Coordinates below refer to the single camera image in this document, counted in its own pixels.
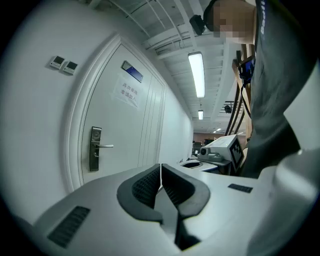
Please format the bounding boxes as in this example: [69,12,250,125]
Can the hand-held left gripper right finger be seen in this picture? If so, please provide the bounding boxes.
[161,163,274,256]

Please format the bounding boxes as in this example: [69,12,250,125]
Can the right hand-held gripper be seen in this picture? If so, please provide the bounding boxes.
[180,134,245,176]

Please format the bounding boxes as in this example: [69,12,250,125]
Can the steel lock plate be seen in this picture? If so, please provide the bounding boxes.
[89,126,103,172]

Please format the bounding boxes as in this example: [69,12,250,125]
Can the white paper notice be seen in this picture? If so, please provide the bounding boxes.
[109,73,141,111]

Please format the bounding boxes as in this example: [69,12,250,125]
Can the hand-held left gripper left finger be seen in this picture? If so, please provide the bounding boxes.
[32,163,174,256]

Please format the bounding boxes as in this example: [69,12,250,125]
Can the white panelled door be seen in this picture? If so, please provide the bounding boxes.
[81,43,167,185]

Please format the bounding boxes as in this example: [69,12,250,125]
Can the wooden furniture frame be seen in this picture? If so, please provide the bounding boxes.
[231,43,256,137]

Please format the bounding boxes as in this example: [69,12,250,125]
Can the person's head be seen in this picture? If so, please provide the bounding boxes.
[203,0,258,45]

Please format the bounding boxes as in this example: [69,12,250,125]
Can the blue and silver door sign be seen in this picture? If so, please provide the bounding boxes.
[121,60,144,83]

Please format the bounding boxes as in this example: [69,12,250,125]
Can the black chest cable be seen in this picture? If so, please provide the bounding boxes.
[240,83,252,118]

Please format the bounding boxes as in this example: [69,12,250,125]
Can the white wall thermostat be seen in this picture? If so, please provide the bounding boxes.
[48,55,66,70]
[62,60,78,76]

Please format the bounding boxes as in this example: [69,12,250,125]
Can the chest-mounted phone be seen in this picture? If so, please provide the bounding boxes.
[238,58,256,85]

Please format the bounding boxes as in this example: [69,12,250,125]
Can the black head-mounted camera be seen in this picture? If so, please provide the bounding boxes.
[189,14,207,36]

